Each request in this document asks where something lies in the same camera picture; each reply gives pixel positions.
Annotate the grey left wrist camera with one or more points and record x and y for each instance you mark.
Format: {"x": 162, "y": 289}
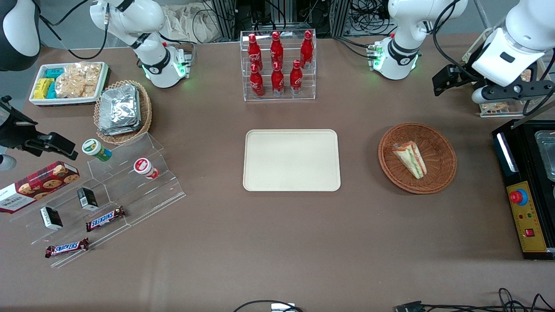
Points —
{"x": 480, "y": 95}

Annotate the red cola bottle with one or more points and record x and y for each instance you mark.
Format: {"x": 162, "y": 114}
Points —
{"x": 296, "y": 80}
{"x": 256, "y": 82}
{"x": 276, "y": 48}
{"x": 307, "y": 48}
{"x": 277, "y": 81}
{"x": 254, "y": 50}

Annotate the yellow snack packet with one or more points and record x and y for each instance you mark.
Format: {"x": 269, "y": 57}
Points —
{"x": 42, "y": 89}

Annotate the small white box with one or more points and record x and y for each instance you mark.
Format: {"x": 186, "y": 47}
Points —
{"x": 282, "y": 307}

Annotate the clear bag of crackers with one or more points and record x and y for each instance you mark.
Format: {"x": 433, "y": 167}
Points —
{"x": 78, "y": 80}

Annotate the grey metal bar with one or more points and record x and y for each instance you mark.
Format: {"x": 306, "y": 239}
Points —
{"x": 540, "y": 112}

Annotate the red emergency stop button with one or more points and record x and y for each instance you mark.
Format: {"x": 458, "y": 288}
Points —
{"x": 517, "y": 197}

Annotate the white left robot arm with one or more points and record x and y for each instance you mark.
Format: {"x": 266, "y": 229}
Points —
{"x": 405, "y": 52}

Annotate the clear glass container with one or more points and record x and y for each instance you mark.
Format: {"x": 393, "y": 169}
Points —
{"x": 547, "y": 151}

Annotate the beige plastic tray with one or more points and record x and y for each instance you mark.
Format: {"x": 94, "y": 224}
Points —
{"x": 291, "y": 160}

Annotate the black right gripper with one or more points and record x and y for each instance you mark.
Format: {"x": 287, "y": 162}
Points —
{"x": 13, "y": 132}

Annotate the white rectangular snack tray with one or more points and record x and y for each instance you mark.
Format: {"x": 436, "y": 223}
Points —
{"x": 65, "y": 101}

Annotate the red tartan cookie box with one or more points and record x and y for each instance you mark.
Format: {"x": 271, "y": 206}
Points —
{"x": 39, "y": 186}

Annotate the clear cracker bag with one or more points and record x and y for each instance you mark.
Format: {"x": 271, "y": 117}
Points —
{"x": 496, "y": 107}
{"x": 526, "y": 76}

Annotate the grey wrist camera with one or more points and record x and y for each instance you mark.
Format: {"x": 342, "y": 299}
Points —
{"x": 6, "y": 162}
{"x": 480, "y": 95}

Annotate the brown chocolate bar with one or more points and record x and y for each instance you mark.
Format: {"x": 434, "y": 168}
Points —
{"x": 105, "y": 219}
{"x": 66, "y": 248}

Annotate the oval wicker basket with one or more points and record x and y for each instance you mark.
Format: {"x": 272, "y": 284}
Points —
{"x": 145, "y": 108}

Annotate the clear acrylic bottle rack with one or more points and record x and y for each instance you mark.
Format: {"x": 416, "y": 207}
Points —
{"x": 281, "y": 98}

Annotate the green lidded snack cup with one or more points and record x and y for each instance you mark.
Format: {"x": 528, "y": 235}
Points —
{"x": 95, "y": 149}

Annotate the black appliance with yellow panel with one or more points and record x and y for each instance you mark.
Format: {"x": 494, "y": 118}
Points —
{"x": 503, "y": 173}

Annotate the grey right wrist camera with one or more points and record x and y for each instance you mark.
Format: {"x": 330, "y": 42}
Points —
{"x": 6, "y": 162}

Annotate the brown wicker basket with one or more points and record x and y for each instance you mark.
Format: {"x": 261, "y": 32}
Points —
{"x": 438, "y": 143}

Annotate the teal snack packet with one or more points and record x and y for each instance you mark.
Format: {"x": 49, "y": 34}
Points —
{"x": 54, "y": 73}
{"x": 52, "y": 91}

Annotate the silver foil pouch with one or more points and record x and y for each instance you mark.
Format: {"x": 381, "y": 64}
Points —
{"x": 117, "y": 131}
{"x": 119, "y": 106}

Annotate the triangular sandwich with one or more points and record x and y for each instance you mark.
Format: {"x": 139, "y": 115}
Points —
{"x": 411, "y": 161}

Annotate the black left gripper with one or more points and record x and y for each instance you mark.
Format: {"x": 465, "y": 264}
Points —
{"x": 467, "y": 74}

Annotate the small black carton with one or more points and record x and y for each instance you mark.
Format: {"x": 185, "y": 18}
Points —
{"x": 51, "y": 218}
{"x": 87, "y": 198}

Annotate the clear acrylic stepped stand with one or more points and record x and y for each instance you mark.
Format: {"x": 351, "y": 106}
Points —
{"x": 138, "y": 199}

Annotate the red lidded snack cup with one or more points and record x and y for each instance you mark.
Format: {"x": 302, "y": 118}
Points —
{"x": 145, "y": 168}

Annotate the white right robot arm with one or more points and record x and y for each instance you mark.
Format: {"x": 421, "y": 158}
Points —
{"x": 130, "y": 19}

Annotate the aluminium frame profile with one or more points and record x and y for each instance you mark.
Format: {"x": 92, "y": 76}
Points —
{"x": 340, "y": 17}
{"x": 225, "y": 19}

